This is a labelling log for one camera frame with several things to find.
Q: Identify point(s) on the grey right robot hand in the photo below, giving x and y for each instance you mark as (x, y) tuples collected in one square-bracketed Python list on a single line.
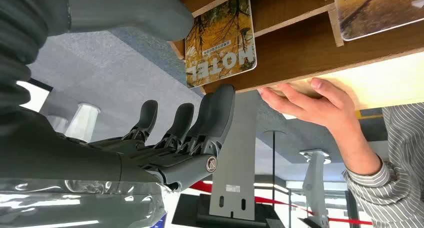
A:
[(82, 166)]

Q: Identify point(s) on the yellow hotel card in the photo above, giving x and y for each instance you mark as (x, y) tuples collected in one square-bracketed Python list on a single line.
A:
[(220, 44)]

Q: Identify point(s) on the wooden card holder rack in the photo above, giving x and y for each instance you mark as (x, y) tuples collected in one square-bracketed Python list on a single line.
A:
[(298, 54)]

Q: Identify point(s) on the person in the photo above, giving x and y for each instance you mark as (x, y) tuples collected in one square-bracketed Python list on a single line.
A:
[(409, 130)]

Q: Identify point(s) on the autumn path picture card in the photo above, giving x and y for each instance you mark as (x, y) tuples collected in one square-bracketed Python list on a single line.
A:
[(377, 10)]

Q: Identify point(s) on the large white cone lamp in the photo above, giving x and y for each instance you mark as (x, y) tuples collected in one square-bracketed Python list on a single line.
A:
[(82, 122)]

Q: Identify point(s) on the small white cone lamp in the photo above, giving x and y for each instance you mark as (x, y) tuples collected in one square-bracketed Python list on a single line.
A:
[(58, 123)]

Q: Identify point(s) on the white light panel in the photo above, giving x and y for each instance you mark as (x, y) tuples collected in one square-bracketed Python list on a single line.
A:
[(33, 97)]

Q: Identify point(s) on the black stand base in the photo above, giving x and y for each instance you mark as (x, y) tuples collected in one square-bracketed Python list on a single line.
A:
[(188, 213)]

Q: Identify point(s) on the ribbed grey right arm sleeve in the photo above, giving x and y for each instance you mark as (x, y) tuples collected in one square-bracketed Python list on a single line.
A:
[(20, 37)]

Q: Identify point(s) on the wide grey metal stand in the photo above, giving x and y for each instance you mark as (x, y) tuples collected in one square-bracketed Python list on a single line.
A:
[(236, 153)]

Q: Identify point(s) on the thin black pole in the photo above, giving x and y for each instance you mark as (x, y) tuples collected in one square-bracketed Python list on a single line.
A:
[(273, 166)]

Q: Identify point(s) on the red barrier tape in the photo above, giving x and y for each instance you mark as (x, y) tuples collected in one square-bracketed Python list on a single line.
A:
[(275, 202)]

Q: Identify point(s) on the narrow grey metal stand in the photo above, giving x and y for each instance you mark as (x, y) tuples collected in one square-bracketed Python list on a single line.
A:
[(314, 186)]

